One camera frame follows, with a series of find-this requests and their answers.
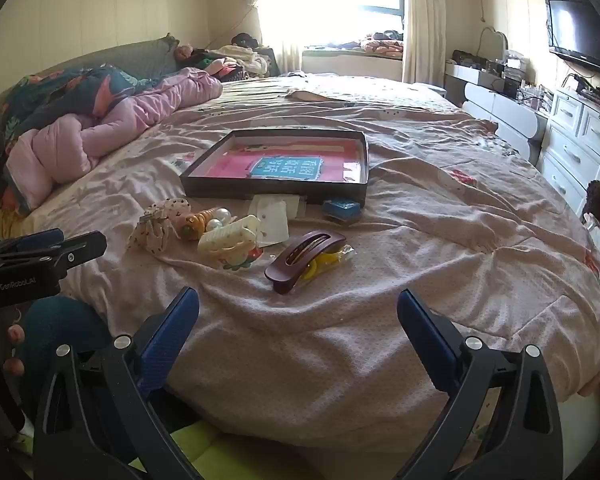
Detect white round stool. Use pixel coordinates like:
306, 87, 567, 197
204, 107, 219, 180
412, 81, 448, 99

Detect cream curtain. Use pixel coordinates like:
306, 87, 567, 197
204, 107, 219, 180
402, 0, 447, 86

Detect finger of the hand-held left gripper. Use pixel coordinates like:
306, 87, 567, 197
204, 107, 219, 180
0, 228, 66, 260
27, 231, 108, 273

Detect heart-shaped mirror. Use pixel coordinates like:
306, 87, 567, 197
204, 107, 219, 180
477, 26, 508, 61

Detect dark shallow box pink inside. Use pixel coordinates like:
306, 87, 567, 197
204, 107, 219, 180
180, 128, 370, 207

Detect clear plastic packet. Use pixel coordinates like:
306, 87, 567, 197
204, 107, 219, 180
249, 194, 307, 221

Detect clear packet with earring card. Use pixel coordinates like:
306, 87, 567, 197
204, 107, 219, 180
254, 199, 291, 247

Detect beige blanket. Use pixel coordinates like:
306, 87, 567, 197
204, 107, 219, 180
285, 77, 461, 112

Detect sheer white curtain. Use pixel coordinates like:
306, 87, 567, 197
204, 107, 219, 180
254, 0, 306, 78

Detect person's left hand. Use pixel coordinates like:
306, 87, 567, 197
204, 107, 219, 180
2, 322, 29, 378

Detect pile of clothes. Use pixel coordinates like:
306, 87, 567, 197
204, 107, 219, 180
177, 42, 281, 81

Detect pearl hair accessory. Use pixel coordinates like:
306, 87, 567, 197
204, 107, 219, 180
205, 207, 233, 233

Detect clothes heap on sill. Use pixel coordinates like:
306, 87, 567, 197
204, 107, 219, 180
360, 31, 406, 57

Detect white vanity desk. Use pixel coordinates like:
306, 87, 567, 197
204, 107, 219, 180
444, 62, 548, 161

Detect teal trousers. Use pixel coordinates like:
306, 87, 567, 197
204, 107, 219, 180
22, 296, 113, 421

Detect pink quilt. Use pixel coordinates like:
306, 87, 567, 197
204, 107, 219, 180
5, 71, 224, 211

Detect black case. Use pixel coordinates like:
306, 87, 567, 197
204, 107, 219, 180
452, 50, 486, 68

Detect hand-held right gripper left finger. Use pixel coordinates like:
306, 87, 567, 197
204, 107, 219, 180
32, 286, 203, 480

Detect lime green garment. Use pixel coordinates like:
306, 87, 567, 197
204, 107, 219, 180
130, 420, 331, 480

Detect bay window ledge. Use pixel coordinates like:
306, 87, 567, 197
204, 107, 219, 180
302, 45, 406, 81

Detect polka-dot mesh scrunchie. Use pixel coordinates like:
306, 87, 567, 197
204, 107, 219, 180
128, 198, 191, 256

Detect orange ribbed hair clip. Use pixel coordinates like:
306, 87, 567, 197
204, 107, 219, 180
180, 211, 213, 240

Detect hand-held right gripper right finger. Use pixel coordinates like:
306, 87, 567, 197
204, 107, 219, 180
396, 288, 566, 480

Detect wall-mounted television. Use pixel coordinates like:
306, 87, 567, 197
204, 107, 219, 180
545, 0, 600, 78

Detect small blue box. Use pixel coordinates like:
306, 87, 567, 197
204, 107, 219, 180
322, 198, 362, 225

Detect brown oval hair clip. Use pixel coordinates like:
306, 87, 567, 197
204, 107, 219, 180
264, 230, 347, 295

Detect cream hair claw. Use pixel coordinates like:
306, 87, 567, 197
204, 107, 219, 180
197, 214, 261, 261

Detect bed with pink sheet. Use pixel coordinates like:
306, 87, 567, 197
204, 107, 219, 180
0, 74, 600, 461

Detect cluster of cosmetic containers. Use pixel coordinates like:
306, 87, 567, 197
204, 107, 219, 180
485, 52, 553, 111

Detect grey padded headboard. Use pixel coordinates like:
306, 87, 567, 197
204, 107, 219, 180
0, 35, 181, 126

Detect dark floral quilt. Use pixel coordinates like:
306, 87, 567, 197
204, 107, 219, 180
0, 65, 173, 161

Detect white drawer dresser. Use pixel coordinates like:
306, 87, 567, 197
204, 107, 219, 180
535, 87, 600, 218

